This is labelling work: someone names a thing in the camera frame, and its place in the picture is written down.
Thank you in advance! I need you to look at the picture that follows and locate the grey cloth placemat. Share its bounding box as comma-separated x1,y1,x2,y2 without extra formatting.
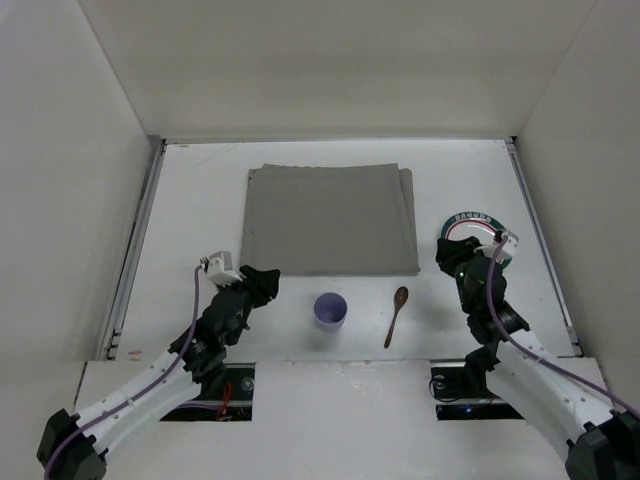
240,164,420,277

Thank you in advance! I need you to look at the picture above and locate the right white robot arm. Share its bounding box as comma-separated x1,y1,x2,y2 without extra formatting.
436,230,639,479

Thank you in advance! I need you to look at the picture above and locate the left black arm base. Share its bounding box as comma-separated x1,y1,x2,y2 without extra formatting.
161,363,256,423

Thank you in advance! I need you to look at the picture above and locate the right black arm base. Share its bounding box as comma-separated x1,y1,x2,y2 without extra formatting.
428,347,523,421

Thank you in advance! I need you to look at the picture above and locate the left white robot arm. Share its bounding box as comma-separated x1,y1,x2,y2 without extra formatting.
36,259,281,479

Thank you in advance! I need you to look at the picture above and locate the white plate green red rim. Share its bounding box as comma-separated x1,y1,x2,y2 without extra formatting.
440,211,519,268

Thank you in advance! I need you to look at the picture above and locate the brown wooden spoon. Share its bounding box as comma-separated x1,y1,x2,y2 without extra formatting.
384,286,409,349

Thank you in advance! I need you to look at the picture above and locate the lilac plastic cup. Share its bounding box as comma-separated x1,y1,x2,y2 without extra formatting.
313,292,348,333

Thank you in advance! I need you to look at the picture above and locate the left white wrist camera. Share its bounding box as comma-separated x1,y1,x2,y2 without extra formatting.
200,251,242,288

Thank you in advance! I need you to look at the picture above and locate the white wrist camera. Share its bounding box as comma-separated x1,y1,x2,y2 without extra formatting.
200,251,242,288
474,230,519,263

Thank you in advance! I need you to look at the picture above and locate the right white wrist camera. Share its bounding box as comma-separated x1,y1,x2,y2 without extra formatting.
474,230,519,263

